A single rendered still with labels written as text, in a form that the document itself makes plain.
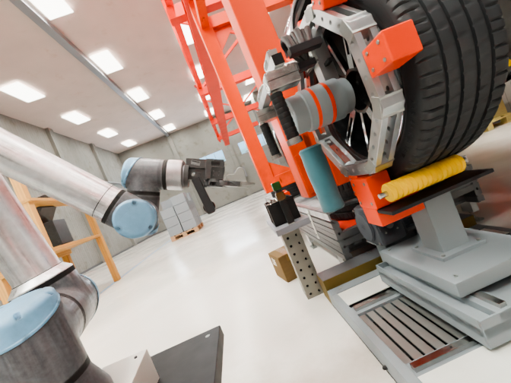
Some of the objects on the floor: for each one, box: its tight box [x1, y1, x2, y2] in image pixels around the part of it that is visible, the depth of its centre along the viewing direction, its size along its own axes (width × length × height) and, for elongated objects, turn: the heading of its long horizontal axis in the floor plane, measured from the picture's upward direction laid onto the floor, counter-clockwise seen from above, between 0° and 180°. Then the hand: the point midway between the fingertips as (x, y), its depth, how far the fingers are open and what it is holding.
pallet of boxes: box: [160, 192, 204, 242], centre depth 886 cm, size 129×89×128 cm
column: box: [281, 228, 323, 299], centre depth 150 cm, size 10×10×42 cm
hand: (250, 185), depth 83 cm, fingers closed
